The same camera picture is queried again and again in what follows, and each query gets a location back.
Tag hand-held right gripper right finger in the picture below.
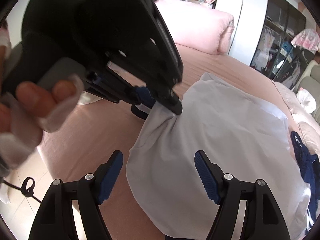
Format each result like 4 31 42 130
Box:
194 150 292 240

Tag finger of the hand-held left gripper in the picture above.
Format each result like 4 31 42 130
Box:
147 79 183 117
84 70 157 108

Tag navy blue shorts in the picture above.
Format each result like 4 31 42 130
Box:
290 130 320 233

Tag black cable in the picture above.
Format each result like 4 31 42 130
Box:
1 176 44 204

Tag person's left hand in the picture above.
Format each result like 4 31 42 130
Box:
0 46 84 177

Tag white shirt with navy trim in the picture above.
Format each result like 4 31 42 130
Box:
126 72 315 240

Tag glass-door wardrobe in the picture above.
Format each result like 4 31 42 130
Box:
250 0 315 89

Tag pink rolled duvet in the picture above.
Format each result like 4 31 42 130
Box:
154 0 235 55

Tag white glossy wardrobe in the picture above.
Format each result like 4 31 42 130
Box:
215 0 269 67

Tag white folded garment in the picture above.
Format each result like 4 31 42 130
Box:
79 90 104 105

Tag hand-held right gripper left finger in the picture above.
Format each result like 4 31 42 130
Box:
29 150 124 240

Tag white cat plush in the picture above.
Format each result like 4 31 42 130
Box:
296 87 317 113

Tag pink round bed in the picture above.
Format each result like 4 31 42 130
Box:
37 44 300 240

